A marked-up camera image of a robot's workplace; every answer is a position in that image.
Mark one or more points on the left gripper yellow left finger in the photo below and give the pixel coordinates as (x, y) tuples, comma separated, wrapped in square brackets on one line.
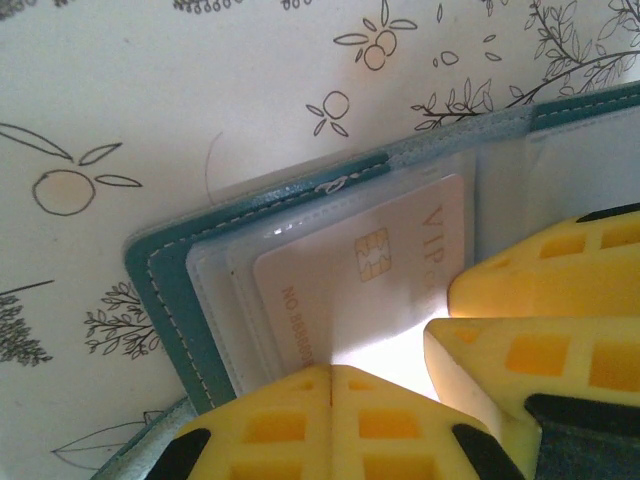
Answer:
[(320, 430)]

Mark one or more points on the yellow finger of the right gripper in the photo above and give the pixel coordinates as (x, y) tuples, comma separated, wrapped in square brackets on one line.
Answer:
[(525, 290), (580, 330)]

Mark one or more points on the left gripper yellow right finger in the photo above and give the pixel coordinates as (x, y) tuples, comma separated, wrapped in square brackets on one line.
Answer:
[(345, 450)]

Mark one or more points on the white VIP credit card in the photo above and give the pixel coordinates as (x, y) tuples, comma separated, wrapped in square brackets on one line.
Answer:
[(320, 280)]

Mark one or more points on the teal leather card holder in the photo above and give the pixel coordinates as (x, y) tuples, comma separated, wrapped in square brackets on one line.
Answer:
[(170, 300)]

